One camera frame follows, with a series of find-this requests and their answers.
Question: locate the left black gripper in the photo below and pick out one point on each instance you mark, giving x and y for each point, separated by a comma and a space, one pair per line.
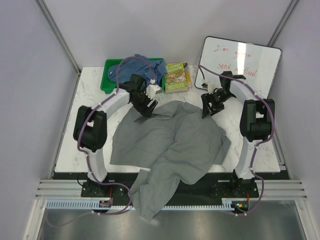
145, 110

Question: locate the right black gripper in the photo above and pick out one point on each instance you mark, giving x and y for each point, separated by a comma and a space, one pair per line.
215, 108

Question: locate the grey long sleeve shirt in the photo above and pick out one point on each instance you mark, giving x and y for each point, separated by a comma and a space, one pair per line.
175, 145

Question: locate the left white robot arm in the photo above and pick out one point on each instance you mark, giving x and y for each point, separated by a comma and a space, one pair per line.
90, 129

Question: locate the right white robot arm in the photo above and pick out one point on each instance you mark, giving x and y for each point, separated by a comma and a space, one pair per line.
257, 121

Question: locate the blue checked shirt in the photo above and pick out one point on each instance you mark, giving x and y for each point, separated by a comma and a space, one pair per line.
155, 67

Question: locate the green plastic bin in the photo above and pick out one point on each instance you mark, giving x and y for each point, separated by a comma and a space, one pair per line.
107, 82

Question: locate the green paperback book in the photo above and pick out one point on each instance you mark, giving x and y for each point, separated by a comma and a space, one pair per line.
175, 79

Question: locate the yellow book underneath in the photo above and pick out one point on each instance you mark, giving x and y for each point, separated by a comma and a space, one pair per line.
187, 74

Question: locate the white dry-erase board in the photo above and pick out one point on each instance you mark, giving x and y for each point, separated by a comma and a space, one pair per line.
257, 63

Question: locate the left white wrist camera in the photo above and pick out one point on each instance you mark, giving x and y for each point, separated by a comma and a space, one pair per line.
152, 90

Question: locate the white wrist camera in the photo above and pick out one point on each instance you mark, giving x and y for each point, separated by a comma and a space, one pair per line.
152, 90
210, 87

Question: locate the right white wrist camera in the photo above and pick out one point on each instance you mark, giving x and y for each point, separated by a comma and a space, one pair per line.
210, 87

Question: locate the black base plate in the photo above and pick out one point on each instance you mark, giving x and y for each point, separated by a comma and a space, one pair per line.
209, 190

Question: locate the white slotted cable duct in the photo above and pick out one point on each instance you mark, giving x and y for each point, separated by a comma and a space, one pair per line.
224, 204

